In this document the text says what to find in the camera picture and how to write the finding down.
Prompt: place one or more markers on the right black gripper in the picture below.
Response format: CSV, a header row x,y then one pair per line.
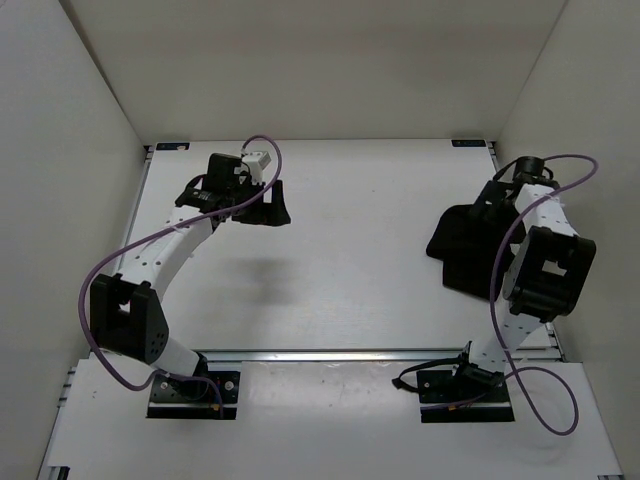
x,y
491,193

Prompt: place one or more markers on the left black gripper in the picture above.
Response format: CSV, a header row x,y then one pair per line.
x,y
275,211

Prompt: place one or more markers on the black skirt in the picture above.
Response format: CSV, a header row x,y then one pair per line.
x,y
466,242

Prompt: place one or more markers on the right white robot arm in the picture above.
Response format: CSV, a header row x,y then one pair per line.
x,y
546,276

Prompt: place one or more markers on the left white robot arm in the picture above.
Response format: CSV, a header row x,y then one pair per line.
x,y
125,309

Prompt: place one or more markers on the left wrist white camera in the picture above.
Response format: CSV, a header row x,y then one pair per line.
x,y
256,163

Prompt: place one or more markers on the aluminium table front rail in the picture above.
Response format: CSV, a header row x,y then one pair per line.
x,y
327,356

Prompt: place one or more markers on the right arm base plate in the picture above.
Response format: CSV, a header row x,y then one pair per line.
x,y
445,399

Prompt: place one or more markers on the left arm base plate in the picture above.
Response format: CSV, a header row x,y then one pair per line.
x,y
170,399

